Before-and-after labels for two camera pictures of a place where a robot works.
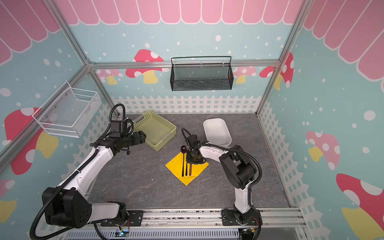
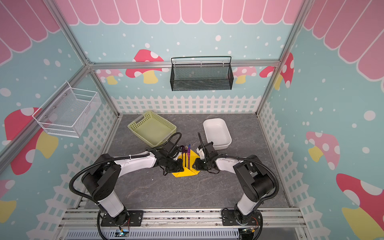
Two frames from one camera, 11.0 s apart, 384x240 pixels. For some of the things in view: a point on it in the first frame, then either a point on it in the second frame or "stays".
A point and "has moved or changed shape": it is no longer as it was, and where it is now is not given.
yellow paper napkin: (175, 166) has moved or changed shape
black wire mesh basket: (203, 76) stays
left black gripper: (139, 138) -> (179, 168)
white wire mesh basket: (68, 111) stays
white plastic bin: (217, 132) stays
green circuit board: (122, 233) stays
